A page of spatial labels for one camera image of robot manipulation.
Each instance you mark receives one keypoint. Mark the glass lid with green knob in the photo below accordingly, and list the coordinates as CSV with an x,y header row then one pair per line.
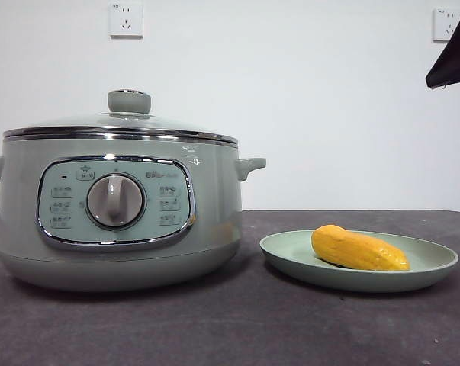
x,y
129,102

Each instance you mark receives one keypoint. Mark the yellow corn cob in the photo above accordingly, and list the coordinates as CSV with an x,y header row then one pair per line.
x,y
357,249

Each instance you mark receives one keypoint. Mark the white wall socket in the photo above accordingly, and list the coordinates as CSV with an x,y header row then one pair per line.
x,y
126,21
443,24

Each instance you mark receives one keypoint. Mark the pale green round plate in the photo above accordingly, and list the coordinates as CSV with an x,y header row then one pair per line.
x,y
290,251

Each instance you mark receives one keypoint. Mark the pale green electric steamer pot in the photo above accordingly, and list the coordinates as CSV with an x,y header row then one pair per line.
x,y
210,198

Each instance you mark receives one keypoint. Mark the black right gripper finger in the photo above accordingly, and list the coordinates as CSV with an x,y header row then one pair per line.
x,y
456,57

